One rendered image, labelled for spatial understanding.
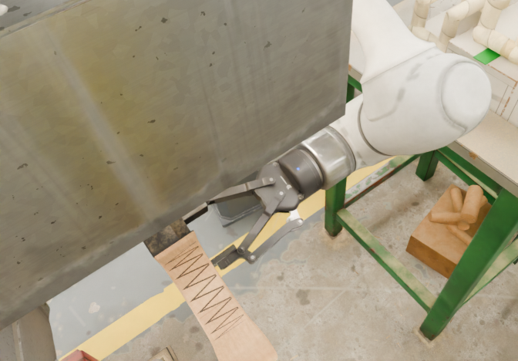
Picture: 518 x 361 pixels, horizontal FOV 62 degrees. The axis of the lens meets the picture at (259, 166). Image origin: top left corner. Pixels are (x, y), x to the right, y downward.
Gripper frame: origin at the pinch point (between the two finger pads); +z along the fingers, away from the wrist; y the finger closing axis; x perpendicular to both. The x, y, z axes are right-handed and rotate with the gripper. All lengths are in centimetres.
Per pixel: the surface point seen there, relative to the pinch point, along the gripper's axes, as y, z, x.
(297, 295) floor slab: -17, -27, -106
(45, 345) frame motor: -3.2, 18.3, 15.2
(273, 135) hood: -4.9, -4.7, 38.8
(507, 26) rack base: 3, -76, -5
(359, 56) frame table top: 20, -56, -21
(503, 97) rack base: -8, -63, -6
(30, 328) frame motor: -1.6, 18.0, 17.9
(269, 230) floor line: 10, -35, -116
